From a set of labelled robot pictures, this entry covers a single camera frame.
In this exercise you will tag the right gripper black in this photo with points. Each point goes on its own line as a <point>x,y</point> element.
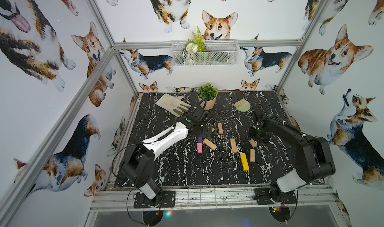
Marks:
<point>250,134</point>

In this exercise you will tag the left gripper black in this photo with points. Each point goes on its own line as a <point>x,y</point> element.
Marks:
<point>202,129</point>

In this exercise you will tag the pink block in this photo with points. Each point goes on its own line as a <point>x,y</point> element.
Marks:
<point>200,148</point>

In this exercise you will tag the small wooden block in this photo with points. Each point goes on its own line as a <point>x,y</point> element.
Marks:
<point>220,128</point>

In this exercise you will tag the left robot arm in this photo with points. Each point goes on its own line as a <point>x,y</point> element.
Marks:
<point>139,159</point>

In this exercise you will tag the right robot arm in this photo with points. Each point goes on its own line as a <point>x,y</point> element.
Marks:
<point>313,157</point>

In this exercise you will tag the angled wooden block right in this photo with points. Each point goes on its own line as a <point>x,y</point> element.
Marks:
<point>253,143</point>

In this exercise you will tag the upright wooden block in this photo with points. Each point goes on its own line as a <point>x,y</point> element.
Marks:
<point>234,146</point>

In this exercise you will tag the work glove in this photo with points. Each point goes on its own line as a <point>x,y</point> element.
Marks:
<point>174,105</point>

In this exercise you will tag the small brush with dustpan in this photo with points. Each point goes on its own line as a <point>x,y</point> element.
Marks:
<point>243,106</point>

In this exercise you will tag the potted green plant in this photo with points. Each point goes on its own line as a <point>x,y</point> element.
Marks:
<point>207,95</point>

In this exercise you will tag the long yellow block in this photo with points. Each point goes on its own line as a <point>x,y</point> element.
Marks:
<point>244,161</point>

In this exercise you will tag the fern and white flower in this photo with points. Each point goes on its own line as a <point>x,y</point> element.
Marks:
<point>196,51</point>

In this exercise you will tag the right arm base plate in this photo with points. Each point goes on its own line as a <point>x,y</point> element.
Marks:
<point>262,197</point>

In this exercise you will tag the white wire basket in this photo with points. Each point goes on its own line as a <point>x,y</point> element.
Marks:
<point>220,53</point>

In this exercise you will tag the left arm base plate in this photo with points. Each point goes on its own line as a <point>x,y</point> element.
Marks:
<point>164,199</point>

